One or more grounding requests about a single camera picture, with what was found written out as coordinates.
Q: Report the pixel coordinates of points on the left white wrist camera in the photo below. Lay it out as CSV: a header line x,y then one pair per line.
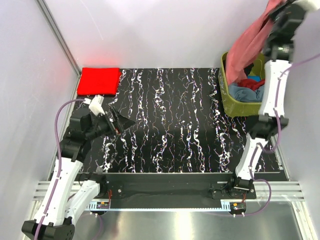
x,y
95,105

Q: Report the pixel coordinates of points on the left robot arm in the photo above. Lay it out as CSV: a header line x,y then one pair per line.
x,y
59,212

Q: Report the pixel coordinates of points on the folded red t shirt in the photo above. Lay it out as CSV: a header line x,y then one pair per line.
x,y
99,81

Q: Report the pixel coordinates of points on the olive green plastic bin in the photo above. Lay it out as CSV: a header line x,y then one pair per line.
x,y
232,107

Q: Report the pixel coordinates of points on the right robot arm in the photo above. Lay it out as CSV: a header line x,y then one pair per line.
x,y
271,35

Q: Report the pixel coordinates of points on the left aluminium corner post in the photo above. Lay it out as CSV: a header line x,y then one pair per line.
x,y
48,16

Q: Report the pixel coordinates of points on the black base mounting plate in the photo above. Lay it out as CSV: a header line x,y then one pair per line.
x,y
228,179

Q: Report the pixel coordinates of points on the grey blue garment in bin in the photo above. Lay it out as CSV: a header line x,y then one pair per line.
x,y
245,94

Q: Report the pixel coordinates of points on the bright blue garment in bin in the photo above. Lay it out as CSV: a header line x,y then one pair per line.
x,y
254,77

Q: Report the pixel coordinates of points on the pink t shirt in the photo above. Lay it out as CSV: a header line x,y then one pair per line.
x,y
248,46

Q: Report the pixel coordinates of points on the aluminium frame rail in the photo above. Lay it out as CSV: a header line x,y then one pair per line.
x,y
197,196

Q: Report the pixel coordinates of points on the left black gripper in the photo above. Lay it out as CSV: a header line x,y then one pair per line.
x,y
121,123

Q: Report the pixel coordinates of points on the black garment in bin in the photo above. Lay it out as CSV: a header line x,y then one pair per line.
x,y
247,70

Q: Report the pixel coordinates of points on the dark red garment in bin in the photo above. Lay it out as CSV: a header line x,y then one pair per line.
x,y
251,84

